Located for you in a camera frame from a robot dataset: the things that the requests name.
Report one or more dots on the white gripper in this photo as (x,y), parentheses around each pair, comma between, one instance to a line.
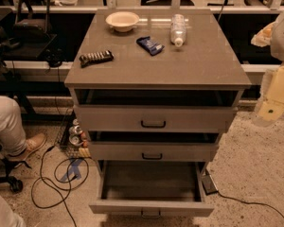
(283,40)

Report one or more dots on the grey bottom drawer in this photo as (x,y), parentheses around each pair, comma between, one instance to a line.
(151,189)

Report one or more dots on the grey drawer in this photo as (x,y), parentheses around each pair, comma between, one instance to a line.
(148,146)
(154,119)
(151,189)

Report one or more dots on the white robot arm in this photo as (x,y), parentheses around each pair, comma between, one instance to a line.
(272,35)

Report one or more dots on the grey drawer cabinet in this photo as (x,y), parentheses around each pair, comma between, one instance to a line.
(204,72)

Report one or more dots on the grey middle drawer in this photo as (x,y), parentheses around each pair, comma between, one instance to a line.
(148,146)

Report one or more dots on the grey top drawer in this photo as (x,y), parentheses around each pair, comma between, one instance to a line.
(154,119)

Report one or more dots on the black floor pedal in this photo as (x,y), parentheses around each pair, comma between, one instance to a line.
(209,185)

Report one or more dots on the clear plastic water bottle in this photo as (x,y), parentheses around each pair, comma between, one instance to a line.
(178,30)

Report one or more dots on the blue snack packet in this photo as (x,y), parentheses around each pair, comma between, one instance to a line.
(150,45)

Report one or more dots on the white bowl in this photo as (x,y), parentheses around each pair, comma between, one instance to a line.
(122,21)

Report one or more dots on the dark striped snack bar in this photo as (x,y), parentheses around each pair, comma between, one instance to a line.
(95,58)

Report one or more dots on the tan shoe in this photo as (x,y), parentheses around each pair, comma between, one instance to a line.
(28,147)

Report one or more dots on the black bag on shelf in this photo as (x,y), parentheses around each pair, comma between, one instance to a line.
(29,28)

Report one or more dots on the person leg beige trousers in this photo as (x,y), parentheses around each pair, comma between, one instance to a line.
(12,134)

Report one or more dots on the black office chair base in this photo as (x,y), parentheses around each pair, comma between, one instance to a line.
(16,186)

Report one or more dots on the wire basket with cans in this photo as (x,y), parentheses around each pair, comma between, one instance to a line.
(71,139)

